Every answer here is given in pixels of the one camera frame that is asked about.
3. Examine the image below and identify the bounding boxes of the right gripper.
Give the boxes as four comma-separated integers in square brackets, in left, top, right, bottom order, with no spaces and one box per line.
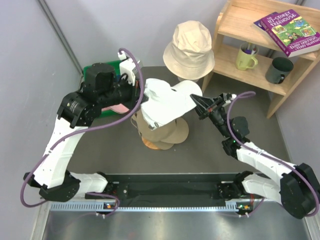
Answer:
[189,95,231,139]

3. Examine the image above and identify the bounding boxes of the cream bucket hat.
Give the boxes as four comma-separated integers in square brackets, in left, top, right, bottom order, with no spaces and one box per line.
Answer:
[162,20,215,82]

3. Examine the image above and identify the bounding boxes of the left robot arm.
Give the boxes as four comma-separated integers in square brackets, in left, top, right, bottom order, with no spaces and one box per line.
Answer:
[20,59,144,205]

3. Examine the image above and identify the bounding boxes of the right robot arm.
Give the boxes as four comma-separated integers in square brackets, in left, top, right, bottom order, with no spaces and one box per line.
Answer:
[190,91,320,219]

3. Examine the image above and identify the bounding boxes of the pink white baseball cap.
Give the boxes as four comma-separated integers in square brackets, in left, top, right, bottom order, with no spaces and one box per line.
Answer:
[101,104,129,114]

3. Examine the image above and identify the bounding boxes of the cream mannequin head stand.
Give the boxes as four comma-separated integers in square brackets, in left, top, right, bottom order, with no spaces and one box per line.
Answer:
[177,76,200,83]

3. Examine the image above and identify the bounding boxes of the wooden mushroom hat stand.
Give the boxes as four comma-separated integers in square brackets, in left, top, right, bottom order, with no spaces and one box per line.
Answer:
[141,136,161,150]

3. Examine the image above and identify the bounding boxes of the light green mug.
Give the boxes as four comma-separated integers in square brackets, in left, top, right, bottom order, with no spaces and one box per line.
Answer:
[235,42,259,71]

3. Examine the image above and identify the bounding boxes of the wooden shelf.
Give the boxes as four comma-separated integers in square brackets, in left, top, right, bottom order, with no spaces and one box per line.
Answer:
[201,0,320,119]

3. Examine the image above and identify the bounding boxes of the pens in mug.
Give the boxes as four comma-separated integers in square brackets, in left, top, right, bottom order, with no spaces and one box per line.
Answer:
[243,42,258,55]

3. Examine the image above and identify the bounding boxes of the dark grey mug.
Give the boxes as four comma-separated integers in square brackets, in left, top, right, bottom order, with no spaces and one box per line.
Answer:
[265,57,294,84]

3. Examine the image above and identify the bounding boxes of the purple treehouse book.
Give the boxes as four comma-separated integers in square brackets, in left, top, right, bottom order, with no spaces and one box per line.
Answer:
[260,9,320,58]

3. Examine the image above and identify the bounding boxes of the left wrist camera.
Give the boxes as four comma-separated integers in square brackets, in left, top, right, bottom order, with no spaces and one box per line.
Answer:
[118,50,139,86]

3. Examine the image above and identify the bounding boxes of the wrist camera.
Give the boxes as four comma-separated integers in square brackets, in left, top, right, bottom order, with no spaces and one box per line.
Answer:
[118,50,139,86]
[220,93,237,102]

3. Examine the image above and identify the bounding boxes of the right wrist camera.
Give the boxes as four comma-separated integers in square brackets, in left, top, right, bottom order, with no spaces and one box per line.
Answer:
[220,93,237,102]

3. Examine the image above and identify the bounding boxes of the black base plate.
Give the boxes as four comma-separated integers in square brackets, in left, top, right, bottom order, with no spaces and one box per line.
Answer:
[84,172,276,208]

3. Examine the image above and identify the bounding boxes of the aluminium rail frame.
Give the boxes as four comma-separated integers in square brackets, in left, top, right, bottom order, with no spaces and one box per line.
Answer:
[31,198,320,240]

